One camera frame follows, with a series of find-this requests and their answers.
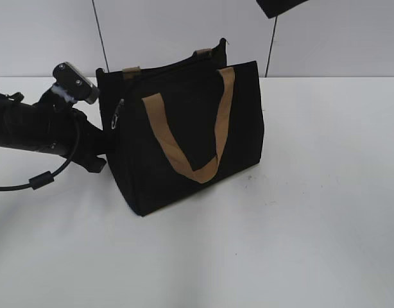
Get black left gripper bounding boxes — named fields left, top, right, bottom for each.
left=33, top=85, right=107, bottom=173

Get silver zipper pull with ring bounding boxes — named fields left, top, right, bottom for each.
left=111, top=99, right=124, bottom=130

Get black bag with tan handles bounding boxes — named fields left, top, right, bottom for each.
left=96, top=38, right=264, bottom=216

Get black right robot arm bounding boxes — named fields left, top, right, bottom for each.
left=256, top=0, right=307, bottom=19

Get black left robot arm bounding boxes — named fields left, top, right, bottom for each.
left=0, top=90, right=107, bottom=173

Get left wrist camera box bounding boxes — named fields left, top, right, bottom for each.
left=53, top=62, right=100, bottom=105

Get black camera cable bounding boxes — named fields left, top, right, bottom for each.
left=0, top=108, right=84, bottom=193

